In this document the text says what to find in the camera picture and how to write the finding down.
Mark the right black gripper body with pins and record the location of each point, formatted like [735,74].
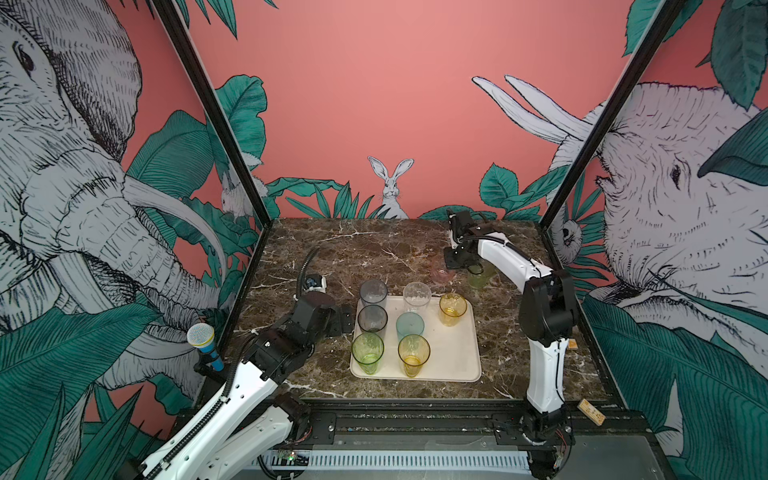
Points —
[456,258]

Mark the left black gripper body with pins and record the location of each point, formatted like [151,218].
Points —
[335,325]

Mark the green short tumbler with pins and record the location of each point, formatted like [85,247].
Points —
[479,275]

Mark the pink faceted short tumbler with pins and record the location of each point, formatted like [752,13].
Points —
[439,273]

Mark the amber faceted tumbler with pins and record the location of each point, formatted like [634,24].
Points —
[453,307]

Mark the dark smoky transparent tumbler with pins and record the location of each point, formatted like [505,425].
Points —
[372,319]

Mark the light green faceted tumbler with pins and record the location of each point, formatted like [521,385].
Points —
[367,351]

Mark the blue-grey transparent tumbler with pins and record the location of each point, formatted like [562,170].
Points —
[373,292]

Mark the clear pink tall tumbler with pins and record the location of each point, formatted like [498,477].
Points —
[417,296]

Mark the teal frosted tumbler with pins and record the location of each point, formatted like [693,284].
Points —
[409,323]

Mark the beige plastic tray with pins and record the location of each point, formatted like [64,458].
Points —
[454,349]

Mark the yellow tall tumbler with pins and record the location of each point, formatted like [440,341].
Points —
[414,352]

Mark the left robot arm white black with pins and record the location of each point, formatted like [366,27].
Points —
[247,417]

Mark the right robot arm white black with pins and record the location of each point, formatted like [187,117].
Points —
[547,315]

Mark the white ribbed vent strip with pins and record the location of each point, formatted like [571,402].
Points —
[394,460]

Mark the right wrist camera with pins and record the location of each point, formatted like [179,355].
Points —
[460,224]

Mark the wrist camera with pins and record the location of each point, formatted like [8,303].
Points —
[314,282]
[460,224]

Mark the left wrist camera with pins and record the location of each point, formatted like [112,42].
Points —
[314,282]

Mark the wooden tag on rail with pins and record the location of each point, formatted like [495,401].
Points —
[591,412]

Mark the black front frame rail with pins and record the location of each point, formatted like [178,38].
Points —
[329,419]

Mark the black right frame post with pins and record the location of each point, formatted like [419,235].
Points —
[653,36]

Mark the black frame post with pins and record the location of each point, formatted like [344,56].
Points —
[653,36]
[176,30]

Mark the black left frame post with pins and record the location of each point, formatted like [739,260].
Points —
[176,30]

